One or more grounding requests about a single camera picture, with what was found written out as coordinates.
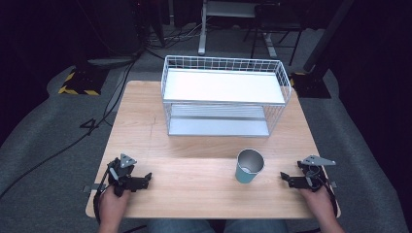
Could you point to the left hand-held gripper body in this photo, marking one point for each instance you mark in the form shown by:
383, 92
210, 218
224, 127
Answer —
124, 181

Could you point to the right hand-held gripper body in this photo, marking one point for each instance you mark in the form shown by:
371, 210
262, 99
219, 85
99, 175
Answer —
311, 176

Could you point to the teal metal cup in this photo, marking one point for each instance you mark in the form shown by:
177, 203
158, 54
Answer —
248, 166

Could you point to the person's right hand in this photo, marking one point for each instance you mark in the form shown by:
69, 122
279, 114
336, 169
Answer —
319, 202

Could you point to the person's left hand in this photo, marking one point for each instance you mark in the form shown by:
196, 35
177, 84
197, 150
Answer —
111, 205

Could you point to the grey tape tab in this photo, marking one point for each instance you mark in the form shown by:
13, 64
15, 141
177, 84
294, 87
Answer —
89, 188
333, 184

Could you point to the person's legs in jeans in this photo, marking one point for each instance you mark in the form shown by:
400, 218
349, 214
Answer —
181, 226

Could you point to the yellow black striped stand base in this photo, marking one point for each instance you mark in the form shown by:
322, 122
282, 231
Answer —
82, 82
311, 85

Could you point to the black slanted stand pole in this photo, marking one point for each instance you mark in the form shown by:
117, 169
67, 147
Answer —
327, 35

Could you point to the black metal chair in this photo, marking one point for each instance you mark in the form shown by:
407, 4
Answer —
275, 22

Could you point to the white desk frame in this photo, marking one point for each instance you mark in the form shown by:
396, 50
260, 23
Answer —
203, 29

